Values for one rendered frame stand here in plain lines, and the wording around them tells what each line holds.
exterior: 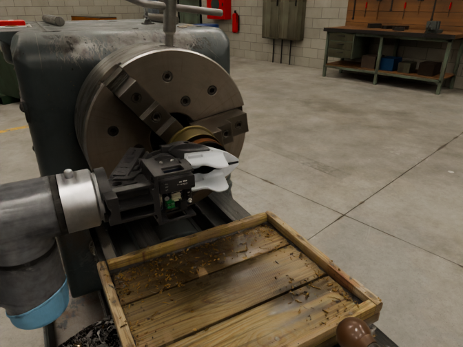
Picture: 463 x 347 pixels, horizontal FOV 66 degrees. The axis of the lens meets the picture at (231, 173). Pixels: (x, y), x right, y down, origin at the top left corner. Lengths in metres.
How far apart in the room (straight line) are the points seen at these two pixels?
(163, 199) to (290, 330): 0.26
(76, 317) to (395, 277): 1.58
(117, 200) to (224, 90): 0.34
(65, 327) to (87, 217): 0.67
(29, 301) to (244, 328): 0.28
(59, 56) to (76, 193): 0.37
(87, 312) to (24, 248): 0.67
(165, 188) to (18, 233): 0.17
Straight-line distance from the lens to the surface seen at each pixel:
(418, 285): 2.15
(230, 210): 0.85
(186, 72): 0.66
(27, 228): 0.47
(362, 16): 7.75
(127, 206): 0.46
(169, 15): 0.68
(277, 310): 0.59
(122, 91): 0.60
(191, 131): 0.58
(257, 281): 0.63
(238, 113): 0.69
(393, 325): 1.89
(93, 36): 0.81
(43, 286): 0.52
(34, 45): 0.78
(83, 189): 0.46
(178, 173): 0.45
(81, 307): 1.15
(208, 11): 0.71
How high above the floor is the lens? 1.31
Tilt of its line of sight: 26 degrees down
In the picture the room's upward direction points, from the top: straight up
